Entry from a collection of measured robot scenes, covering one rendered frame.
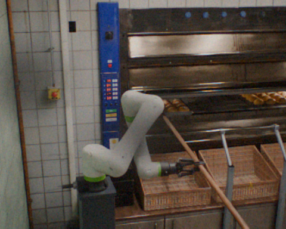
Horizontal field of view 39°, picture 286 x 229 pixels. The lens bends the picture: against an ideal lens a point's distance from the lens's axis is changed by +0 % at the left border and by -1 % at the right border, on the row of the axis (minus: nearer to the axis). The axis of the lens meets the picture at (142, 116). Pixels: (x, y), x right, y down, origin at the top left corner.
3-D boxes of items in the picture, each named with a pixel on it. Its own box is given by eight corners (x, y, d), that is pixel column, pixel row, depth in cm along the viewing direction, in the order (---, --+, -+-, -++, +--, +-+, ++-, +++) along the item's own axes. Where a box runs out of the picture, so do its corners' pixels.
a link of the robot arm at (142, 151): (127, 124, 245) (145, 120, 246) (124, 115, 255) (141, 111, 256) (136, 172, 263) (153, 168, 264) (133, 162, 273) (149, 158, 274)
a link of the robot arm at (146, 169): (138, 183, 251) (139, 169, 246) (134, 172, 262) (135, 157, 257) (161, 181, 254) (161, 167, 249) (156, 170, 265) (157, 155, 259)
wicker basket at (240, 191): (196, 177, 379) (197, 149, 370) (251, 170, 391) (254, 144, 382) (216, 204, 334) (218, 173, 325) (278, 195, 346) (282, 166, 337)
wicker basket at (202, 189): (133, 183, 368) (133, 154, 359) (193, 177, 378) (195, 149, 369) (143, 212, 323) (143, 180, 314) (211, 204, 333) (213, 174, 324)
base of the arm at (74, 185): (63, 197, 223) (62, 187, 221) (61, 184, 237) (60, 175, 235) (110, 190, 230) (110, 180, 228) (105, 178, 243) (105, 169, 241)
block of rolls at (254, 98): (229, 89, 443) (230, 84, 441) (270, 87, 452) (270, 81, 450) (255, 105, 387) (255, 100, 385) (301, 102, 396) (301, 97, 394)
